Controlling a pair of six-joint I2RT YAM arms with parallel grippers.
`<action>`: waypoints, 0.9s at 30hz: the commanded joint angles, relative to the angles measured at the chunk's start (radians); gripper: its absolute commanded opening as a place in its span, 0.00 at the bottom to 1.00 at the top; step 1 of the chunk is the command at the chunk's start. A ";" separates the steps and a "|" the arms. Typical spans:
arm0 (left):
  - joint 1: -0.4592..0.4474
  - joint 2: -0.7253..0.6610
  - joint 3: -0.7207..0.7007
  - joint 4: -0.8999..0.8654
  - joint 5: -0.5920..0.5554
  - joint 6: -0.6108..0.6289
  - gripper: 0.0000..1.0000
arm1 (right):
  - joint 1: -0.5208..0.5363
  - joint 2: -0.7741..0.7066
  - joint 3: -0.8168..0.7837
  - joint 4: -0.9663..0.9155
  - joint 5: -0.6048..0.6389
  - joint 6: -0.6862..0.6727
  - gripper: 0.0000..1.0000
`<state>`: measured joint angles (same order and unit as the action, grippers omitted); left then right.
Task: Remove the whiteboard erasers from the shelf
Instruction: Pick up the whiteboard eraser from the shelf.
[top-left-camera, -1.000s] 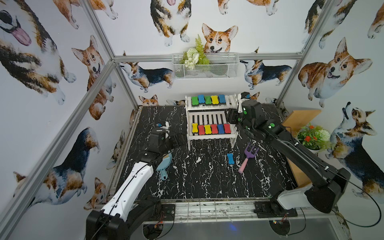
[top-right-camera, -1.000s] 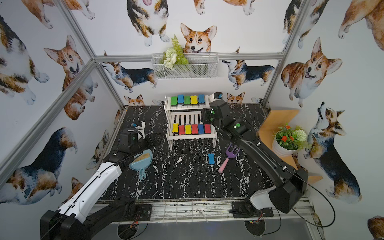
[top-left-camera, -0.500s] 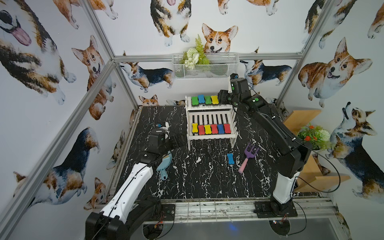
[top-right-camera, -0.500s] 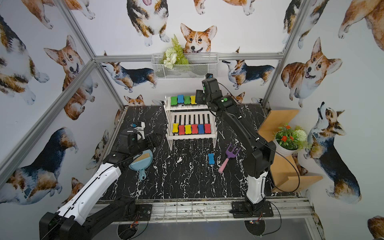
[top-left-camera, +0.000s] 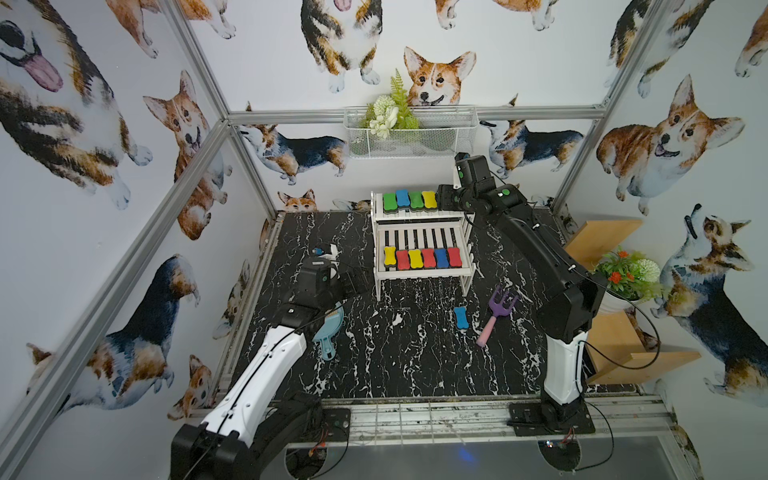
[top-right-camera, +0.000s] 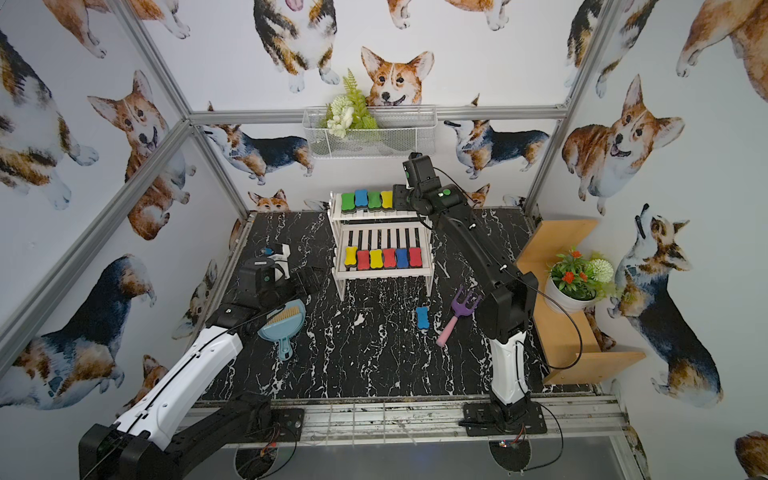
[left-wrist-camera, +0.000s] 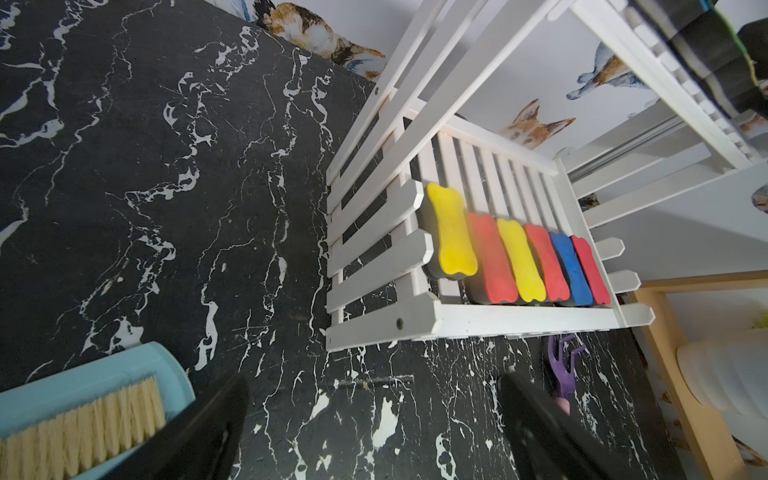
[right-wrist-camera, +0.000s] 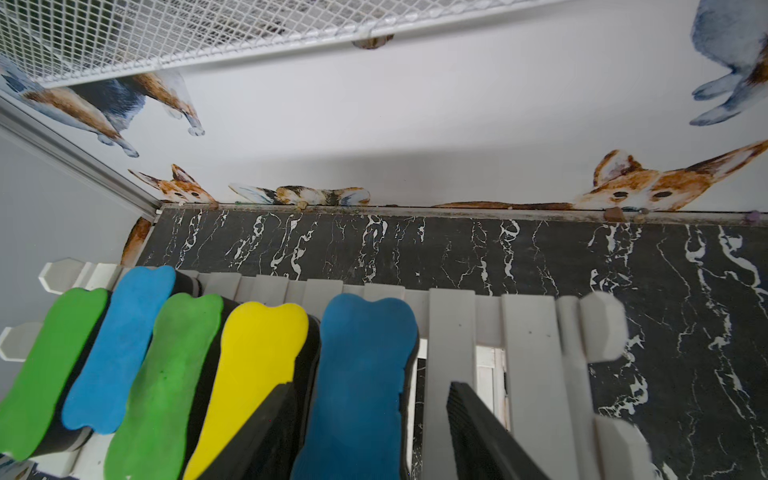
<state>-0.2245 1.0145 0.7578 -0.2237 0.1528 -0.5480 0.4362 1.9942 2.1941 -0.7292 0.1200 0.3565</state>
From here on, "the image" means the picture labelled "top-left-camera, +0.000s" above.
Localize yellow eraser top shelf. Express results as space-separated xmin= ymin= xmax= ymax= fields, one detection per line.
xmin=422 ymin=191 xmax=438 ymax=210

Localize green eraser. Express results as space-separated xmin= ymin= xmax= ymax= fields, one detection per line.
xmin=408 ymin=191 xmax=425 ymax=211
xmin=382 ymin=193 xmax=399 ymax=214

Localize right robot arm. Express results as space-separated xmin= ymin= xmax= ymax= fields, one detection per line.
xmin=437 ymin=152 xmax=607 ymax=431

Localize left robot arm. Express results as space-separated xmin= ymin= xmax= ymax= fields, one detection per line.
xmin=170 ymin=256 xmax=369 ymax=479

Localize white wooden two-tier shelf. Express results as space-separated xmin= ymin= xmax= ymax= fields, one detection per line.
xmin=370 ymin=192 xmax=476 ymax=300

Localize blue eraser bottom shelf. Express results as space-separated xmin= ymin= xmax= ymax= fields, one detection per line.
xmin=434 ymin=248 xmax=450 ymax=269

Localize wooden corner shelf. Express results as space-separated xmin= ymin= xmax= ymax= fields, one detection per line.
xmin=565 ymin=219 xmax=701 ymax=385

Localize yellow eraser bottom far left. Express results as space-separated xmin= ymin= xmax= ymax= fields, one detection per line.
xmin=384 ymin=246 xmax=397 ymax=268

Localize red eraser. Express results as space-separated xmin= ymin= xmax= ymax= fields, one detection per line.
xmin=420 ymin=248 xmax=437 ymax=269
xmin=446 ymin=247 xmax=463 ymax=268
xmin=395 ymin=250 xmax=411 ymax=271

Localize red eraser bottom far right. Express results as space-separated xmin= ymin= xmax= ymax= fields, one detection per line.
xmin=446 ymin=247 xmax=463 ymax=268

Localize green eraser top far left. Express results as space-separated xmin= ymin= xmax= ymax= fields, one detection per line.
xmin=382 ymin=193 xmax=399 ymax=214

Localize green fern white flowers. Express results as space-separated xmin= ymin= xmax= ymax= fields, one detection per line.
xmin=360 ymin=70 xmax=420 ymax=139

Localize potted plant red flowers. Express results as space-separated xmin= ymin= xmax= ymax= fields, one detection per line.
xmin=594 ymin=247 xmax=665 ymax=315

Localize white wire wall basket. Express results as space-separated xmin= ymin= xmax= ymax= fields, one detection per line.
xmin=343 ymin=106 xmax=479 ymax=159

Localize purple toy rake pink handle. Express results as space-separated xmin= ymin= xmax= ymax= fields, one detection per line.
xmin=476 ymin=285 xmax=518 ymax=348

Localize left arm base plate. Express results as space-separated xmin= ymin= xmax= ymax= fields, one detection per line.
xmin=263 ymin=407 xmax=352 ymax=448

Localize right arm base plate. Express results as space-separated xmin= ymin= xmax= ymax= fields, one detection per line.
xmin=507 ymin=399 xmax=596 ymax=437

